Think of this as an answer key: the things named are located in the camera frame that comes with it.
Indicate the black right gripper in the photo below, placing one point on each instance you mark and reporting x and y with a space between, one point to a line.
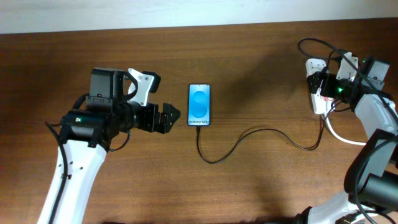
315 84

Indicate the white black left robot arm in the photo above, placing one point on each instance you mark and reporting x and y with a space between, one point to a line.
116 103

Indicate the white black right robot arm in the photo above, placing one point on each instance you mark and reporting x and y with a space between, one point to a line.
369 190

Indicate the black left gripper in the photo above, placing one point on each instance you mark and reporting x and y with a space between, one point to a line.
149 122

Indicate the white power strip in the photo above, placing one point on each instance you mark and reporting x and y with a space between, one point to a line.
320 103

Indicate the blue Galaxy smartphone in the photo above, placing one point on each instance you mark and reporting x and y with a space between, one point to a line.
199 105

